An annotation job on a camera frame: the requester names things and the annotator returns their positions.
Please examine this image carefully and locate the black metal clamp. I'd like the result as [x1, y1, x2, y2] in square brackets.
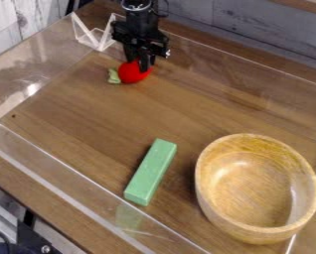
[16, 210, 62, 254]

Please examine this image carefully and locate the clear acrylic corner bracket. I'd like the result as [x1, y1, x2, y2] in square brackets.
[71, 13, 116, 52]

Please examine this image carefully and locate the wooden bowl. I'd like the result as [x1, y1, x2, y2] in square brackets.
[194, 133, 316, 245]

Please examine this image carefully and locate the clear acrylic tray wall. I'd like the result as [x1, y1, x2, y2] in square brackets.
[0, 18, 316, 254]

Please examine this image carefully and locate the long green rectangular block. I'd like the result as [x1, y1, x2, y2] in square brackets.
[123, 139, 176, 206]

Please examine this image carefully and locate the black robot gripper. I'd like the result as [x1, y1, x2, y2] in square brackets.
[111, 7, 170, 72]

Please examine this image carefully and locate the red ball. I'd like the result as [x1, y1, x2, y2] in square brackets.
[117, 61, 151, 83]

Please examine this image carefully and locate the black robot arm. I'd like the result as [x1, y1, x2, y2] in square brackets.
[111, 0, 170, 72]

